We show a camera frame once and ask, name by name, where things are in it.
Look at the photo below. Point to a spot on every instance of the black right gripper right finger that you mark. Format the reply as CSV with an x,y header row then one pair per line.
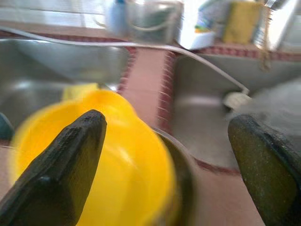
x,y
270,176

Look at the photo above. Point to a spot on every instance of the clear toothbrush cup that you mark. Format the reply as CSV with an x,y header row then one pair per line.
x,y
115,18

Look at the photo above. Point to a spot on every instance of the stainless steel plate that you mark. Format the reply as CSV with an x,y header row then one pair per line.
x,y
183,176

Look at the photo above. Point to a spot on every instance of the yellow plastic bowl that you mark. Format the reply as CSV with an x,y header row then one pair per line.
x,y
131,164

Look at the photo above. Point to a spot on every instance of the mustard yellow sponge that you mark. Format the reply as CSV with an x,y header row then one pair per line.
x,y
242,23

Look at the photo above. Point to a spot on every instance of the stainless steel sink basin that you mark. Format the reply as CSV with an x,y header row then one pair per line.
x,y
58,63
200,106

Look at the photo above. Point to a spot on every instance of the pale yellow sponge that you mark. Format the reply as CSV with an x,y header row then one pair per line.
x,y
75,91

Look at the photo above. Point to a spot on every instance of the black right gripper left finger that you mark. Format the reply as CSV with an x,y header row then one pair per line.
x,y
58,176

